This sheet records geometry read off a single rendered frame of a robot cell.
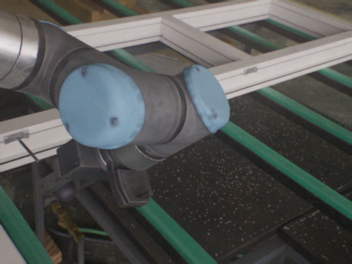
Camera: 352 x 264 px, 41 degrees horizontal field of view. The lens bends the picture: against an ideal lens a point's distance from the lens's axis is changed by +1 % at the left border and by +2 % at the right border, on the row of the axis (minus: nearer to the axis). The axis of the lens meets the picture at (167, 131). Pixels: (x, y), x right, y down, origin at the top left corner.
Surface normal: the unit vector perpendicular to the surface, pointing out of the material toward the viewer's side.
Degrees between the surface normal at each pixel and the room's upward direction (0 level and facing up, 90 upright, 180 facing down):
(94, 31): 90
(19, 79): 106
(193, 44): 90
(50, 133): 90
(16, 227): 0
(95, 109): 70
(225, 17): 90
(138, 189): 44
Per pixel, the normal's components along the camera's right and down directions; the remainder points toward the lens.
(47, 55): 0.82, 0.10
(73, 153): -0.66, -0.11
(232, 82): 0.61, 0.47
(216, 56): -0.78, 0.26
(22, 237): 0.10, -0.84
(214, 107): 0.76, -0.43
